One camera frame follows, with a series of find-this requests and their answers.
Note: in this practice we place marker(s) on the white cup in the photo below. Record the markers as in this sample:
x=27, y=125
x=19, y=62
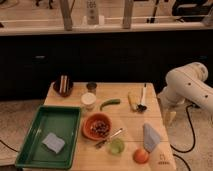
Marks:
x=88, y=100

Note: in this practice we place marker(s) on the dark bowl with sticks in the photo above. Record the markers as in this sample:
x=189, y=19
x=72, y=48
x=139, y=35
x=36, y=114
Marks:
x=63, y=86

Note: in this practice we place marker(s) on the small dark cup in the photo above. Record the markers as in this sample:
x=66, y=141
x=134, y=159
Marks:
x=91, y=87

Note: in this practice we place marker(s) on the blue sponge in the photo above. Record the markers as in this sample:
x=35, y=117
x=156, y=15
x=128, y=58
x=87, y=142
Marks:
x=54, y=143

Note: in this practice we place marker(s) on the blue folded cloth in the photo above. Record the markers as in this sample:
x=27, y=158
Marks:
x=151, y=137

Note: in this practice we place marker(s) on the black and white spoon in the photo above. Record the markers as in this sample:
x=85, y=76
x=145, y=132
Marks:
x=141, y=107

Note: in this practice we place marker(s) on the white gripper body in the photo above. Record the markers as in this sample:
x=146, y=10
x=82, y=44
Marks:
x=168, y=98

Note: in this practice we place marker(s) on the green plastic cup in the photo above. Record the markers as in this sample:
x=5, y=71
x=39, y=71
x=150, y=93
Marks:
x=116, y=146

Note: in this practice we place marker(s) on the green pepper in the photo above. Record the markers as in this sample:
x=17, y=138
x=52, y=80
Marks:
x=109, y=102

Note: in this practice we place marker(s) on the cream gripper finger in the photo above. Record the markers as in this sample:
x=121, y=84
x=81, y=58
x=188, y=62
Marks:
x=169, y=117

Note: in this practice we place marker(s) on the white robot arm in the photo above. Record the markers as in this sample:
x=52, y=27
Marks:
x=185, y=83

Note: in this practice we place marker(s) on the orange bowl with beans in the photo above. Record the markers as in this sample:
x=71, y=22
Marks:
x=96, y=127

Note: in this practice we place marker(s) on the green plastic tray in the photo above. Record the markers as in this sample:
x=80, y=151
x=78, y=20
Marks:
x=64, y=123

